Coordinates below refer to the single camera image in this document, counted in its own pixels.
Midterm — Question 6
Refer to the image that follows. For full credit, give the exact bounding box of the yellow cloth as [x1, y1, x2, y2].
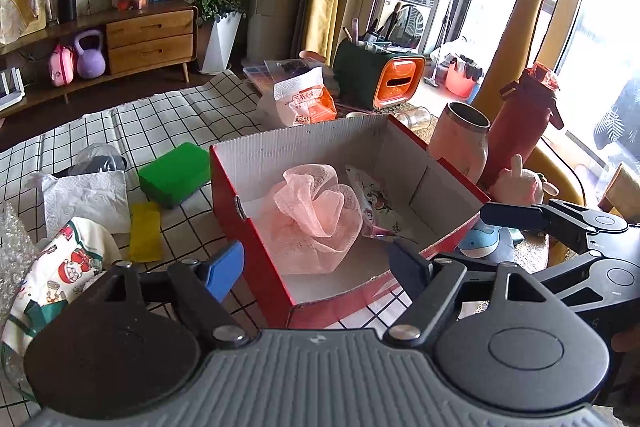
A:
[128, 202, 164, 263]

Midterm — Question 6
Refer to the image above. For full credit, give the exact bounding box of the panda tissue pack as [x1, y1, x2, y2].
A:
[345, 165, 416, 242]

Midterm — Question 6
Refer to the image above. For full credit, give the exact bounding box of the green sponge block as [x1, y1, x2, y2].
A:
[139, 143, 210, 208]

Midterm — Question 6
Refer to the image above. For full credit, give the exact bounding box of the christmas print cloth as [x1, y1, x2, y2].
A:
[2, 218, 122, 355]

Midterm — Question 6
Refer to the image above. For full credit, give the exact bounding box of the pink mesh bath pouf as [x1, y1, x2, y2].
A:
[255, 164, 362, 277]

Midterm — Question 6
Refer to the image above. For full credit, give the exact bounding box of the white paper napkin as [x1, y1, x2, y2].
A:
[26, 170, 131, 236]

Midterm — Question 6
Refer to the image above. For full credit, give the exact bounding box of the clear bag with black item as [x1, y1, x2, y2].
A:
[54, 143, 128, 178]

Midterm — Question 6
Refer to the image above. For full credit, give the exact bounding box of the bubble wrap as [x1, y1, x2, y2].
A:
[0, 202, 39, 321]

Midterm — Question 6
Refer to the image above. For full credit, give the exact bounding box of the whale print pouch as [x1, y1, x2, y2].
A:
[457, 220, 515, 263]

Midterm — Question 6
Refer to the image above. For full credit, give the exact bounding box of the red cardboard box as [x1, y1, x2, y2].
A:
[209, 115, 487, 329]

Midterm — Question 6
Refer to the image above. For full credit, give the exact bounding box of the pink bunny plush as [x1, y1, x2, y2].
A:
[489, 154, 559, 206]

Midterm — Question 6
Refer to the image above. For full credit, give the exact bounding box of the checkered tablecloth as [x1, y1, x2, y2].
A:
[1, 71, 411, 426]

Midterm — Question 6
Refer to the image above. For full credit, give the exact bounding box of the red water bottle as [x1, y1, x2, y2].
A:
[480, 62, 564, 188]

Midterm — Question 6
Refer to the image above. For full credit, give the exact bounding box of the green orange organizer box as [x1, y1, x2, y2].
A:
[332, 39, 425, 110]

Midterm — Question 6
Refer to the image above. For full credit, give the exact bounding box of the orange white snack bag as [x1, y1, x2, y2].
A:
[257, 66, 337, 129]

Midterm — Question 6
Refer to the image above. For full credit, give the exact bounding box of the yellow giraffe toy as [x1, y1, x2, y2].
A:
[473, 0, 586, 205]

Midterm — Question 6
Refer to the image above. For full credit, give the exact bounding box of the purple kettlebell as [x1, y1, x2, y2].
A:
[74, 29, 106, 80]

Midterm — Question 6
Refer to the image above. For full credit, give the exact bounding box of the wooden tv cabinet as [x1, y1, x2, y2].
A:
[1, 0, 198, 118]

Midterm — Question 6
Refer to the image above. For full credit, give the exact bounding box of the white router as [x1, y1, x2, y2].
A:
[0, 67, 25, 110]

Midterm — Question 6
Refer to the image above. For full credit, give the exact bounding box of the washing machine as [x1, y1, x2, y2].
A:
[378, 0, 435, 51]

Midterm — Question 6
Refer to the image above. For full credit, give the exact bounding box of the black cylinder speaker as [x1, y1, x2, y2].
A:
[56, 0, 77, 24]

